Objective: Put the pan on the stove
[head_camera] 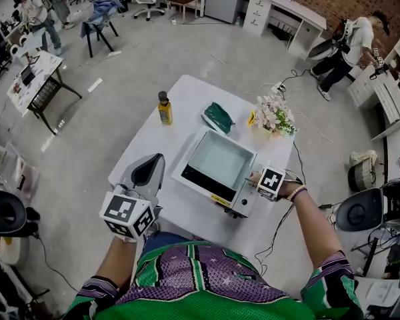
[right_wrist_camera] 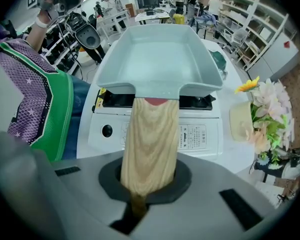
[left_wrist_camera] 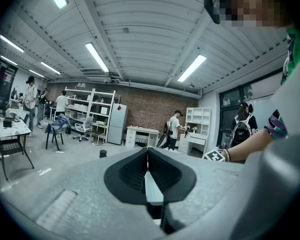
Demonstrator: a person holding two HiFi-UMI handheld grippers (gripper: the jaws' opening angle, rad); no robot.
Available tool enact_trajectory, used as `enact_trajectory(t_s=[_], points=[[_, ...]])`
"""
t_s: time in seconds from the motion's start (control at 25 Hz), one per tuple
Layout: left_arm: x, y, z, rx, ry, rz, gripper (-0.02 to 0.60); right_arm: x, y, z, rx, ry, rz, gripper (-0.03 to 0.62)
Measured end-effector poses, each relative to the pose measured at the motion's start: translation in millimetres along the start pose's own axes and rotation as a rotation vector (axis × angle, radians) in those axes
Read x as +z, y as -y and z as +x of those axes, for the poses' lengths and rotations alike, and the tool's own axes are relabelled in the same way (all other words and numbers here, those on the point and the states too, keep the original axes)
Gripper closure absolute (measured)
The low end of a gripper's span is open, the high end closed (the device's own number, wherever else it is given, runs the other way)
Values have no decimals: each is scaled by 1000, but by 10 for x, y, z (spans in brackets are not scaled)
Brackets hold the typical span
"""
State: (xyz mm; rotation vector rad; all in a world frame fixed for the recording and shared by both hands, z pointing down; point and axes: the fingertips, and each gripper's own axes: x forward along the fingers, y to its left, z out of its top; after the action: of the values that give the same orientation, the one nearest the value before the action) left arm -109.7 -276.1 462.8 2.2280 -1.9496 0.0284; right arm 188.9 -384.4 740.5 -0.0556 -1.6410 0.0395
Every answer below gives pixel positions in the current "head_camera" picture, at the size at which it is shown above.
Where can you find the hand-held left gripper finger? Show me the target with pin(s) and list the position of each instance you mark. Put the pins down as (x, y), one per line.
(157, 175)
(131, 177)

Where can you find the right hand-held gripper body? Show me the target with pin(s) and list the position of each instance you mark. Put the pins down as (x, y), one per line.
(270, 182)

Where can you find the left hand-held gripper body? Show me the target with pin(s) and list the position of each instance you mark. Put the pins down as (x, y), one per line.
(123, 212)

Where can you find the white portable induction cooktop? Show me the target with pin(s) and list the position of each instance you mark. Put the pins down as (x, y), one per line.
(203, 182)

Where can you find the person's left forearm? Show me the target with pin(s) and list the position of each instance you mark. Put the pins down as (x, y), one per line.
(120, 262)

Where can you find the person's right forearm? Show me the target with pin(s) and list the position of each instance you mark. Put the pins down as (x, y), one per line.
(313, 225)

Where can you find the yellow oil bottle black cap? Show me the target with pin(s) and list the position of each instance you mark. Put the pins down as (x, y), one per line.
(165, 112)

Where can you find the small yellow sunflower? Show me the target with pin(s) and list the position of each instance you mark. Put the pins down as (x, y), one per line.
(252, 118)

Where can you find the pink flower bouquet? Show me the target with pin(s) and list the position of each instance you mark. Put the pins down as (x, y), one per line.
(273, 115)

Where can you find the dark green folded cloth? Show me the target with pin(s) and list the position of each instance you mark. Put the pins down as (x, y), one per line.
(218, 118)

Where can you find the black white rig on stand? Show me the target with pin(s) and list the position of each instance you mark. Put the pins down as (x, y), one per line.
(356, 212)

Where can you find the cream cloth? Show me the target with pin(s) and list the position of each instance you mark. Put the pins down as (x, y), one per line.
(361, 157)

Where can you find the woven basket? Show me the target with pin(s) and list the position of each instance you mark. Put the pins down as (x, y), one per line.
(365, 175)

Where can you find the white power strip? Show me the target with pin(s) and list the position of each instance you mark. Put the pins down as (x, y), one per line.
(277, 87)

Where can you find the green purple patterned shirt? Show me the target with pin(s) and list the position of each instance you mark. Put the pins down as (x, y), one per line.
(203, 285)

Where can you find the white hutch cabinet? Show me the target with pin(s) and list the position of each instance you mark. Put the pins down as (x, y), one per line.
(386, 102)

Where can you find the black tablet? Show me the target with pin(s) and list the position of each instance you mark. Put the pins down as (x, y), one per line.
(28, 75)

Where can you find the black router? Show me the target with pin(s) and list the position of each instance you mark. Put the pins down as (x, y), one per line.
(283, 33)

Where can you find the black chair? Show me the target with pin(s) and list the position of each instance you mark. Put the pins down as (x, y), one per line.
(100, 28)

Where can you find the white paper sheets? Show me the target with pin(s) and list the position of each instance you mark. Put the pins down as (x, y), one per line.
(380, 292)

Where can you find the white desk with drawers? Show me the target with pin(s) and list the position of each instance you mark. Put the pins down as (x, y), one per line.
(256, 12)

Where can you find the blue clothes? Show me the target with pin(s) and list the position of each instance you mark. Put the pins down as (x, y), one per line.
(103, 7)

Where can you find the low table black frame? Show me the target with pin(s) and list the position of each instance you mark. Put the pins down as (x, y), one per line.
(43, 72)

